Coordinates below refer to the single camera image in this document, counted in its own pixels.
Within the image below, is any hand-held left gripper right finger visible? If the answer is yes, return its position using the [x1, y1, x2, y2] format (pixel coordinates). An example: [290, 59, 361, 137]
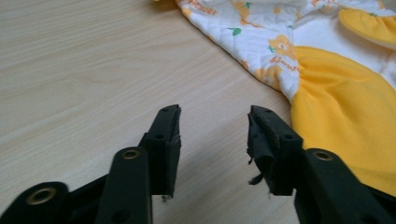
[247, 105, 304, 197]

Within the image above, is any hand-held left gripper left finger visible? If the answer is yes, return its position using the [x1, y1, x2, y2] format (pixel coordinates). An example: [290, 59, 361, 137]
[138, 104, 182, 199]

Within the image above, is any yellow and white floral garment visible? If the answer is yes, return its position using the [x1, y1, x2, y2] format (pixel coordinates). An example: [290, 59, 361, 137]
[153, 0, 396, 198]

